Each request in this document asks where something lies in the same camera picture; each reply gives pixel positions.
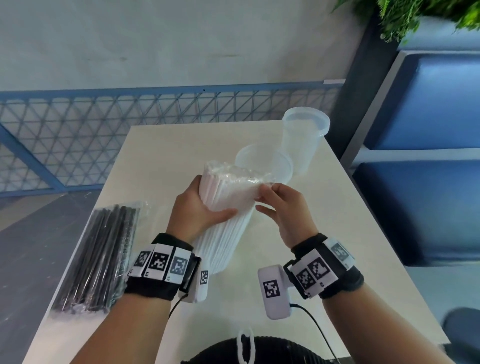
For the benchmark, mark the person's right forearm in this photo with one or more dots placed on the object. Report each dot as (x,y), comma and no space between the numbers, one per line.
(375,330)

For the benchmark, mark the person's right hand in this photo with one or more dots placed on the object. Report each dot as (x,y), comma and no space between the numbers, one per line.
(294,217)

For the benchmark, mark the pale planter box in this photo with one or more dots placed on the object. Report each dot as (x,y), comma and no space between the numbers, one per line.
(442,37)

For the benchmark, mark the person's black garment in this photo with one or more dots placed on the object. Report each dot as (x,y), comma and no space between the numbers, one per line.
(285,352)

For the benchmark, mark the beige table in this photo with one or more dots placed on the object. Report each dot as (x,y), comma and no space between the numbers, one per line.
(337,240)

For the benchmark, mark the bundle of white paper straws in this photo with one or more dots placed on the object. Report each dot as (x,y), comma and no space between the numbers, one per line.
(228,195)

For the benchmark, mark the person's left hand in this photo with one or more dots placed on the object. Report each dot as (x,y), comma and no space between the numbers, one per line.
(187,215)

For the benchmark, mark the person's left forearm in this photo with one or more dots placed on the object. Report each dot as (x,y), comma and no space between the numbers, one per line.
(127,330)

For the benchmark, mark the pack of black straws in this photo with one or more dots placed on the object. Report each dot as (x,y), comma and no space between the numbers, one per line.
(101,255)

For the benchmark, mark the black right wristband with markers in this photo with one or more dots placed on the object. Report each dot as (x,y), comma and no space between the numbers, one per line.
(322,268)

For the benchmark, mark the blue mesh fence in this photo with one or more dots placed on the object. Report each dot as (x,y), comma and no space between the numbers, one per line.
(93,138)

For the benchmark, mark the dark blue stool seat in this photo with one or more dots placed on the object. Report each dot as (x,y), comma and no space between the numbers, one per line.
(465,333)

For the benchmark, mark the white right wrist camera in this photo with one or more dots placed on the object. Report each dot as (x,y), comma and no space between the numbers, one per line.
(272,290)

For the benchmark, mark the green fern plant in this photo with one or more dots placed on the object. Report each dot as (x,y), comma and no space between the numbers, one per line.
(401,15)

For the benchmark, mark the clear plastic cup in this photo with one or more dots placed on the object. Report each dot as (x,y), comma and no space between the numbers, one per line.
(303,142)
(270,161)

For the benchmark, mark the blue cushioned bench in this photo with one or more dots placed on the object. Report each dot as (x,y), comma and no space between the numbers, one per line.
(412,155)

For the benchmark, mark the black pillar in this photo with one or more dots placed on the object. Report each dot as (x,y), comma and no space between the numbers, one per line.
(356,97)

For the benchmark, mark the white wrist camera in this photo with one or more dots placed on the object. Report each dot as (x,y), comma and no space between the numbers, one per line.
(272,290)
(198,281)

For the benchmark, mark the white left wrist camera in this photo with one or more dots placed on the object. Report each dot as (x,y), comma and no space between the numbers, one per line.
(198,281)

